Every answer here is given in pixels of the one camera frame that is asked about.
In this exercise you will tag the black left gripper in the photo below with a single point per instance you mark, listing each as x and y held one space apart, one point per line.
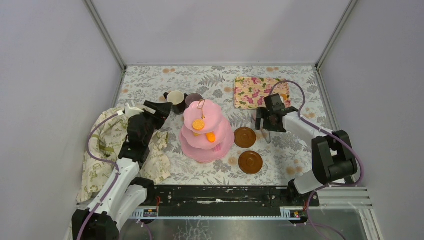
154 112

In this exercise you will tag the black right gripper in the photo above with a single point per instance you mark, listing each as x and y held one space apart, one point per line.
262 113

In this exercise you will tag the floral yellow tray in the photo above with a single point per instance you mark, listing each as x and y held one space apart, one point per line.
250 92

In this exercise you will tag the brown wooden saucer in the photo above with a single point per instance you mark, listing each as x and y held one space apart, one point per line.
250 162
244 137

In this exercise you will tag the black mug white inside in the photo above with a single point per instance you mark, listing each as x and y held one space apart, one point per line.
178 100

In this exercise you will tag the dark purple cup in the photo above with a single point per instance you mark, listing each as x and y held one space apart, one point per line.
193 97

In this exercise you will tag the orange fish shaped cookie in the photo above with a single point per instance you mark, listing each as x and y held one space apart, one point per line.
211 137

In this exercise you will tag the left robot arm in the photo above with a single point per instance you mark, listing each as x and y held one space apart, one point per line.
123 162

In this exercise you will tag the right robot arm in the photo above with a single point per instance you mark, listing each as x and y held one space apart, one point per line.
331 157

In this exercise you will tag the cream green patterned cloth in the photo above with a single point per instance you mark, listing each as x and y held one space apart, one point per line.
106 143

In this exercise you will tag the floral grey tablecloth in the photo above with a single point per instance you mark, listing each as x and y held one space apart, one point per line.
284 155

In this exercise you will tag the pink three-tier cake stand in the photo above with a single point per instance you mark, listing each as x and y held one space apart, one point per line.
199 148

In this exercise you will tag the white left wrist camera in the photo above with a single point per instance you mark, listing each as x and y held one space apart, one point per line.
130 109

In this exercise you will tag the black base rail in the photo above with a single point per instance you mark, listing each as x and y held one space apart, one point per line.
214 202

